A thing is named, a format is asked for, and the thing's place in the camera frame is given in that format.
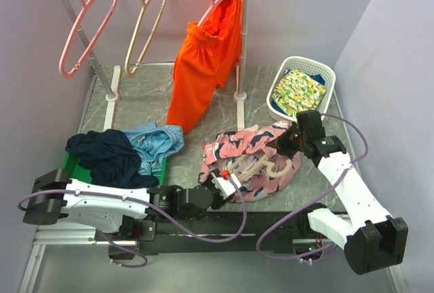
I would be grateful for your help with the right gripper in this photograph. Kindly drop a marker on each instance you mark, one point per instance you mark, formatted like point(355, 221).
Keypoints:
point(280, 144)

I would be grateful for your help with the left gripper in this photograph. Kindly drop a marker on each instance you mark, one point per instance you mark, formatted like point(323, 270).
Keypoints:
point(220, 201)

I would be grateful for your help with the pink patterned shorts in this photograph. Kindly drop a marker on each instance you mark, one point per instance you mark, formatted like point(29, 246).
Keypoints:
point(245, 146)

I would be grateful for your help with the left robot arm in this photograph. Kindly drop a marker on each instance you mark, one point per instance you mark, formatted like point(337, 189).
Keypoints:
point(56, 196)

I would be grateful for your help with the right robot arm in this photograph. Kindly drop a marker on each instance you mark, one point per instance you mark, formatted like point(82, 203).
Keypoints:
point(372, 239)

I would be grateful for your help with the light blue shorts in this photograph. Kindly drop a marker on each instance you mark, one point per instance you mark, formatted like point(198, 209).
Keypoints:
point(154, 144)

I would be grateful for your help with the orange shorts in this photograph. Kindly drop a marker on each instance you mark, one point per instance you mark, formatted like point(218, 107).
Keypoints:
point(207, 56)

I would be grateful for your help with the lemon print cloth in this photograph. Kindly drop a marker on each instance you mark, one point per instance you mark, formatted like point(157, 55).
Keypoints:
point(297, 92)

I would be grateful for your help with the white plastic basket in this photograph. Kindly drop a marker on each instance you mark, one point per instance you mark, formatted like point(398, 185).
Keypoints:
point(310, 67)

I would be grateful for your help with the blue cloth in basket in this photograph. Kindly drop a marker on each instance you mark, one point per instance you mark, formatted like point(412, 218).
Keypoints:
point(317, 78)

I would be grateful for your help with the navy blue garment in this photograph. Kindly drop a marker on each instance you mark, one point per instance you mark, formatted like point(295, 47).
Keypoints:
point(111, 159)

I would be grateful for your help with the green plastic tray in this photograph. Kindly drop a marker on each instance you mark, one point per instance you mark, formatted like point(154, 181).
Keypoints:
point(71, 163)

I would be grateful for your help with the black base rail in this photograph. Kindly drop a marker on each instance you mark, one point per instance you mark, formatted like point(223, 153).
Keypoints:
point(155, 235)

